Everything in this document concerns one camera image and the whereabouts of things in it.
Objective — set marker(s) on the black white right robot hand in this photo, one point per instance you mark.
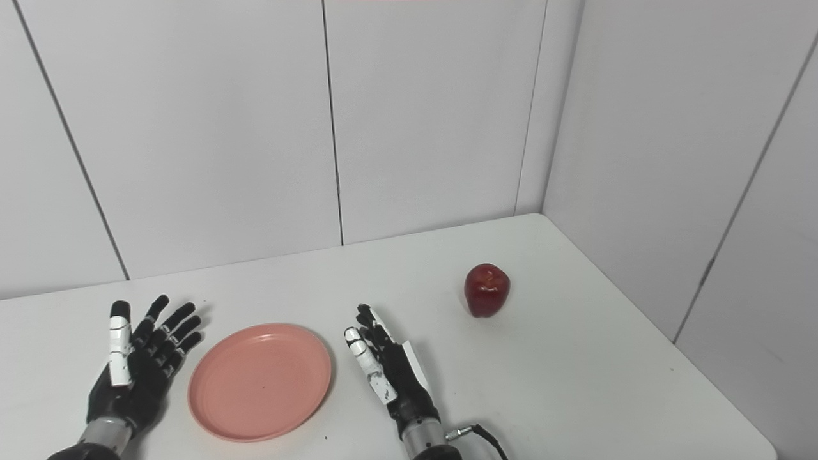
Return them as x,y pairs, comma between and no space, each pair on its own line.
390,370

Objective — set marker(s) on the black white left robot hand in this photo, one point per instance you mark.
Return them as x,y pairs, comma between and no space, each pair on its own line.
137,364

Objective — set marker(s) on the pink round plate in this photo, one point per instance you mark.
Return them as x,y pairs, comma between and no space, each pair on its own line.
261,382

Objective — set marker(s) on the red apple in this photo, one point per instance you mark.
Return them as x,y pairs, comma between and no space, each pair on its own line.
487,289

